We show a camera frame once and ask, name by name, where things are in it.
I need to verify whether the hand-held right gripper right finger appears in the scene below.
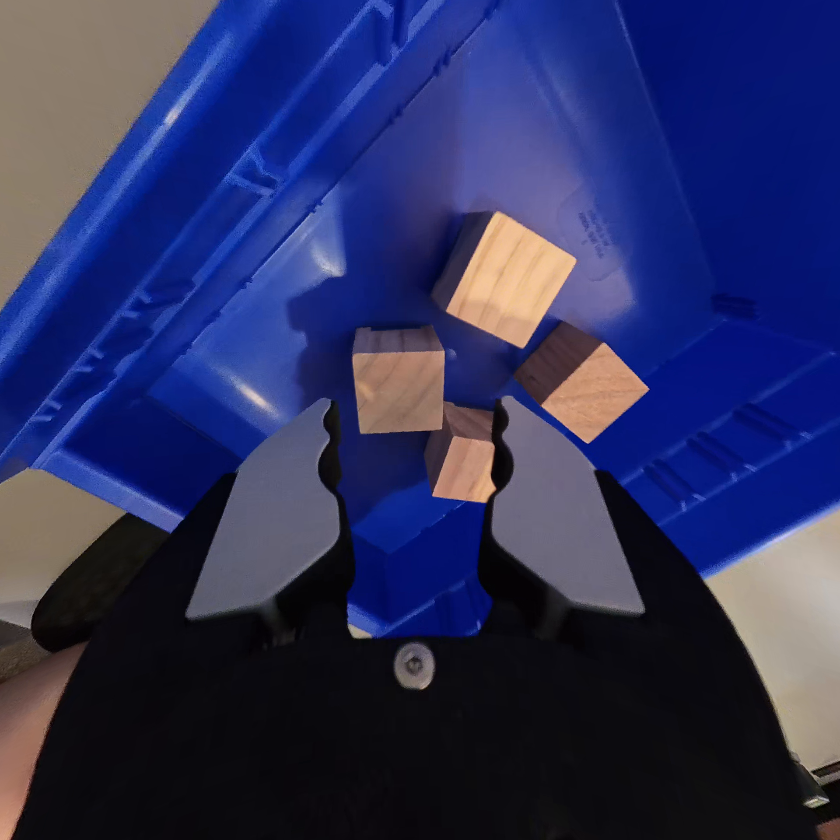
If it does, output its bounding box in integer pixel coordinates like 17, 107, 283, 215
477, 395, 647, 643

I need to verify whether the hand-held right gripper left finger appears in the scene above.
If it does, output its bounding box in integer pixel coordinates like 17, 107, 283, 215
184, 397, 357, 647

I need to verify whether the blue striped wooden cube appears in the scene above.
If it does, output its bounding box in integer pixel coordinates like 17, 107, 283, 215
431, 211, 578, 349
424, 403, 496, 504
352, 326, 446, 435
514, 322, 651, 445

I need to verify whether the blue plastic bin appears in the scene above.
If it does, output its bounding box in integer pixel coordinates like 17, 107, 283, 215
0, 0, 840, 641

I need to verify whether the black cushion pad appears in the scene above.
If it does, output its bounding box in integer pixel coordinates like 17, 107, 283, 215
29, 512, 175, 654

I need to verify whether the person's bare leg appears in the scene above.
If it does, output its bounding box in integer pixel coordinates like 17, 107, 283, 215
0, 656, 76, 840

